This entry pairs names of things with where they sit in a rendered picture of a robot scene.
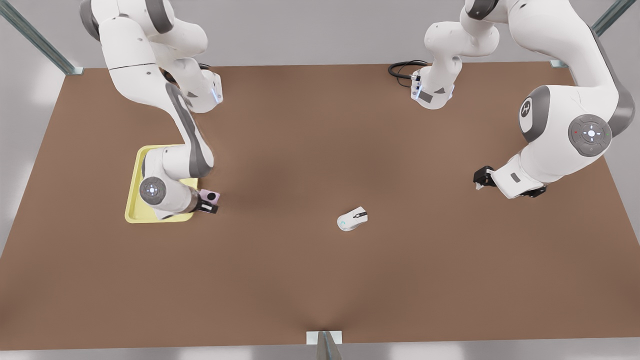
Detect yellow rectangular tray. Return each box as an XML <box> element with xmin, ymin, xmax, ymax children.
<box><xmin>124</xmin><ymin>145</ymin><xmax>201</xmax><ymax>224</ymax></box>

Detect silver frame post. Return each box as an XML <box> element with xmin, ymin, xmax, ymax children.
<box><xmin>306</xmin><ymin>330</ymin><xmax>344</xmax><ymax>360</ymax></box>
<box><xmin>549</xmin><ymin>0</ymin><xmax>637</xmax><ymax>69</ymax></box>
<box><xmin>0</xmin><ymin>0</ymin><xmax>84</xmax><ymax>76</ymax></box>

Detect white computer mouse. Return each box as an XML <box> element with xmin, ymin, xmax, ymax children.
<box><xmin>336</xmin><ymin>205</ymin><xmax>369</xmax><ymax>233</ymax></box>

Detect black cable loop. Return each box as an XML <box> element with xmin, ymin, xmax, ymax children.
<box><xmin>388</xmin><ymin>59</ymin><xmax>432</xmax><ymax>89</ymax></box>

